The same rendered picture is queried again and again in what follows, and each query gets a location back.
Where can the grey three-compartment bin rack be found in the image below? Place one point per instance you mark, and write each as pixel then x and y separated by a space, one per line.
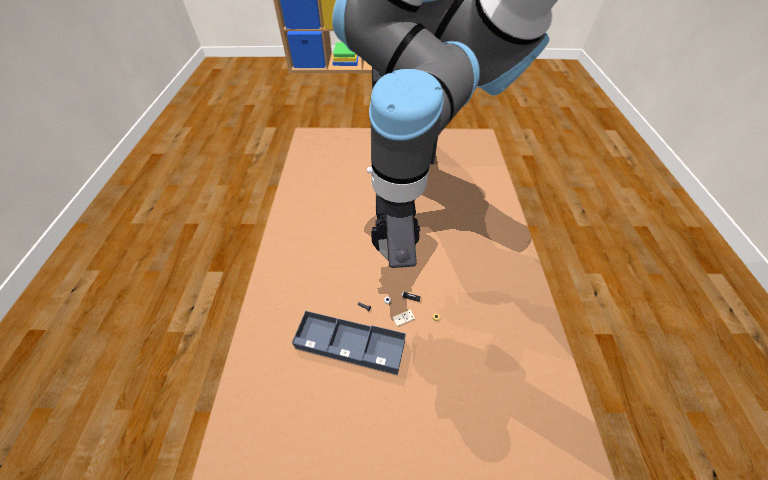
pixel 368 346

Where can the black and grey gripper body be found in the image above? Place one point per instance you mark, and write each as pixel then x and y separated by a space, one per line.
pixel 381 219

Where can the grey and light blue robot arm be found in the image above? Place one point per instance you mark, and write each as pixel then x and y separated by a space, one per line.
pixel 501 38

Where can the white domino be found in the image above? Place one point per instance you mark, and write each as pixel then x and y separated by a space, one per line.
pixel 403 318

